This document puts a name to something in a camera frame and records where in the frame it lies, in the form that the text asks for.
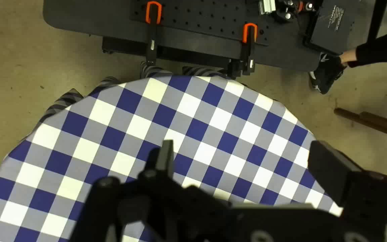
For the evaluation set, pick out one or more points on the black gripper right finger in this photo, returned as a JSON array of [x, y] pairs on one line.
[[337, 179]]

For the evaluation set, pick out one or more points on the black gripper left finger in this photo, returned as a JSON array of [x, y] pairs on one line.
[[166, 157]]

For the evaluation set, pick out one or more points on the blue white checkered tablecloth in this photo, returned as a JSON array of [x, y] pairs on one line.
[[202, 125]]

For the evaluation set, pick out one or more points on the black shoe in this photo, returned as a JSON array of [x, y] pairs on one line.
[[329, 74]]

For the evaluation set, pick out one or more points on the person leg black trousers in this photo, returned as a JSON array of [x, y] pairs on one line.
[[382, 48]]

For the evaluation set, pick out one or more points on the black flat electronics box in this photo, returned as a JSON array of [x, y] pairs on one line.
[[337, 27]]

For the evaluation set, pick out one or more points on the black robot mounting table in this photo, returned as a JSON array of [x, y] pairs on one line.
[[91, 17]]

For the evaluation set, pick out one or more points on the black metal pole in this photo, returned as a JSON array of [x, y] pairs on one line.
[[377, 20]]

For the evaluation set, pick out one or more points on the silver metal fittings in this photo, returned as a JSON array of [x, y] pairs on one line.
[[286, 8]]

